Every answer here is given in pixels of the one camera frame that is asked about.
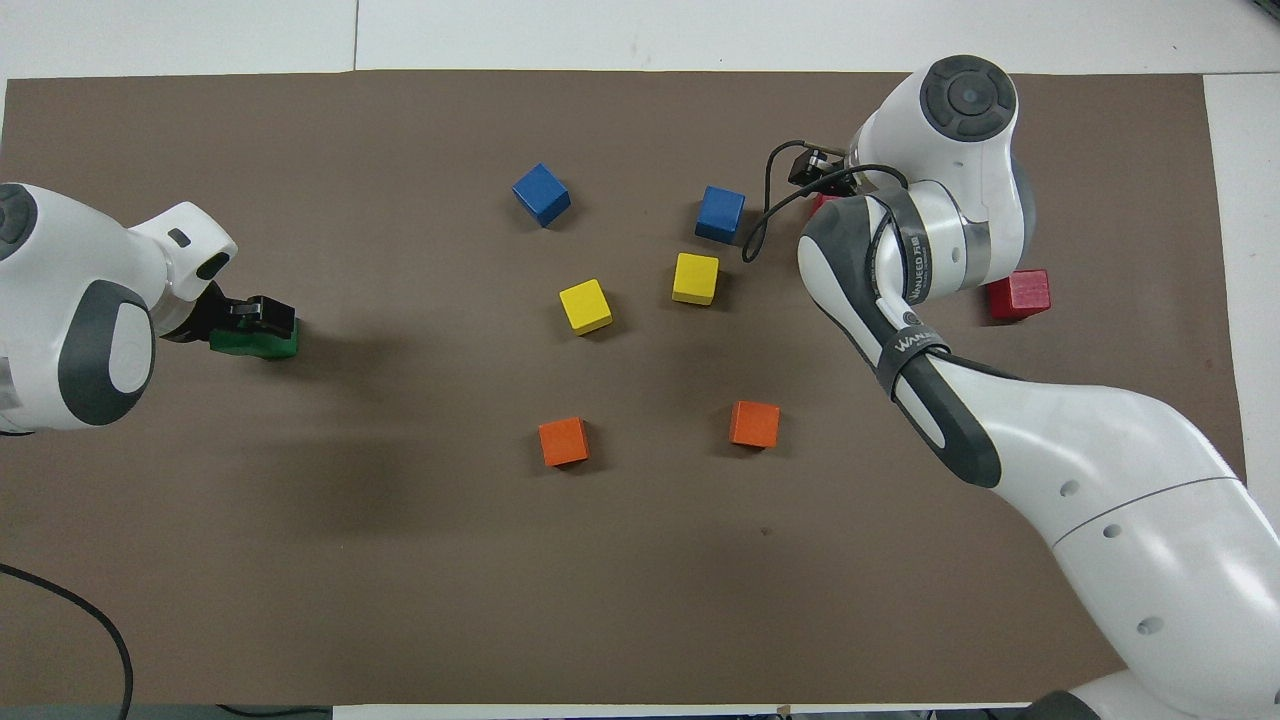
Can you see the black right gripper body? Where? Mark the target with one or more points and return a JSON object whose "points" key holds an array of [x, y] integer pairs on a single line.
{"points": [[845, 180]]}

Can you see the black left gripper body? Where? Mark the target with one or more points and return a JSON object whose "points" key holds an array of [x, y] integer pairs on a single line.
{"points": [[205, 315]]}

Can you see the red wooden cube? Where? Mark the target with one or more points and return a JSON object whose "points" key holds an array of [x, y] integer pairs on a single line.
{"points": [[825, 199], [1022, 295]]}

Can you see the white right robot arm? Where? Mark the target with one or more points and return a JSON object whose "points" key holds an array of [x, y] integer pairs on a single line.
{"points": [[1150, 520]]}

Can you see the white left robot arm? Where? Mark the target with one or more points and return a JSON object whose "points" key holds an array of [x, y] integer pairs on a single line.
{"points": [[70, 290]]}

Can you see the blue wooden cube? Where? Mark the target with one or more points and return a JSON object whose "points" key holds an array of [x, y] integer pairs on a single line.
{"points": [[720, 213], [541, 194]]}

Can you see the yellow wooden cube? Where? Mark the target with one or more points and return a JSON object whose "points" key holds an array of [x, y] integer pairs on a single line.
{"points": [[584, 305], [696, 278]]}

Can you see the orange wooden cube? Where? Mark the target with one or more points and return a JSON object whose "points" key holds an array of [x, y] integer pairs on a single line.
{"points": [[564, 441], [755, 424]]}

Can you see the brown paper table mat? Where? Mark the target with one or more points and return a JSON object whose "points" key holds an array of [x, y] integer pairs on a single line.
{"points": [[500, 600]]}

